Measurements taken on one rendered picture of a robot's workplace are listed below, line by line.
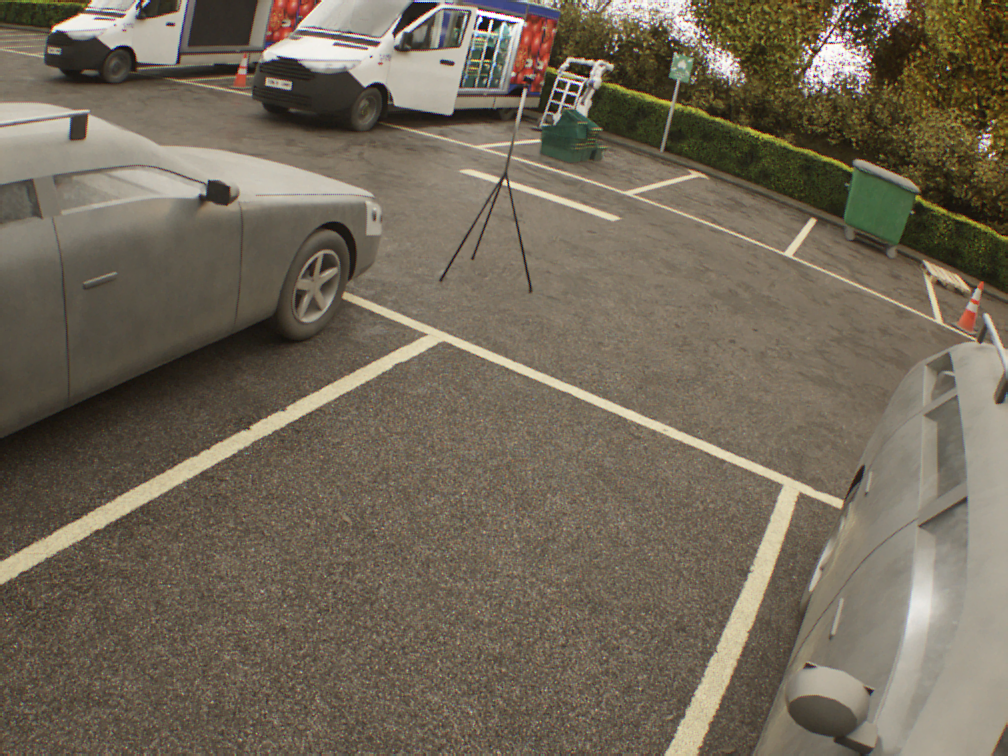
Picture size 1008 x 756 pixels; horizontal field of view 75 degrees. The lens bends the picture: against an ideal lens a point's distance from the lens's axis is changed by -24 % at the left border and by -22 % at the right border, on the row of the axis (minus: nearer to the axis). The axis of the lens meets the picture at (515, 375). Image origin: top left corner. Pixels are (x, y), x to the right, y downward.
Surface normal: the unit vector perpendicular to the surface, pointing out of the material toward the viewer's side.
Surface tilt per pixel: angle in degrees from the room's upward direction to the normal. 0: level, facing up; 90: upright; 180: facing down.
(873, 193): 94
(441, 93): 90
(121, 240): 71
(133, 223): 64
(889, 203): 94
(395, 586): 0
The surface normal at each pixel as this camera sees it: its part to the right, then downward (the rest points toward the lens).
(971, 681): -0.45, -0.81
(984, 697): -0.30, -0.77
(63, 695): 0.22, -0.88
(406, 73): -0.12, 0.48
